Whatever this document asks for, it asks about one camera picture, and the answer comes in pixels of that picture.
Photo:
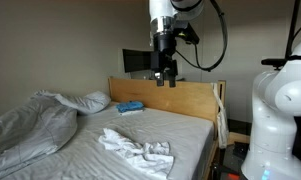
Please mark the mattress with white sheet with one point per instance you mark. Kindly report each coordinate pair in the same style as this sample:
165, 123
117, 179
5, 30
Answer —
163, 130

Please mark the blue folded cloth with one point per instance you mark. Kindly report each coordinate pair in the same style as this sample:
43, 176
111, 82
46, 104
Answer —
130, 106

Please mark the grey duvet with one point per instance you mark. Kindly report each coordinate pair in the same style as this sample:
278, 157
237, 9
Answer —
30, 130

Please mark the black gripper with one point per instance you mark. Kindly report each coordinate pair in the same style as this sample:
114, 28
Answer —
165, 60

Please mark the black monitor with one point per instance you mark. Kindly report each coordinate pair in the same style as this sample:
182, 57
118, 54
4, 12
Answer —
136, 60

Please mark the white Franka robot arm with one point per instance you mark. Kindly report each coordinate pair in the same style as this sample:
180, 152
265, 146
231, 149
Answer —
276, 133

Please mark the black camera on stand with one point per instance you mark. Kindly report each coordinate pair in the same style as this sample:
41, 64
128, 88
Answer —
273, 62

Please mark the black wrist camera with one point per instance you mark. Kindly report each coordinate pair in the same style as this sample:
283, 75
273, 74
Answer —
189, 33

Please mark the black floor box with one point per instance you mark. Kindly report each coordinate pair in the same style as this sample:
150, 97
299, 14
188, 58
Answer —
240, 150

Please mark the white tote bag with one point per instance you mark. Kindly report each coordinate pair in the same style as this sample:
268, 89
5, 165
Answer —
222, 128

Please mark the white paper sheets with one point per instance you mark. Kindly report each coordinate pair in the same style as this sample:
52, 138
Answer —
131, 112

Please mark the black stand pole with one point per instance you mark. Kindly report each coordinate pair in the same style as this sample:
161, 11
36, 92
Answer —
292, 30

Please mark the white towel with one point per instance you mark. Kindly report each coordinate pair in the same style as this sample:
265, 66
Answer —
146, 156

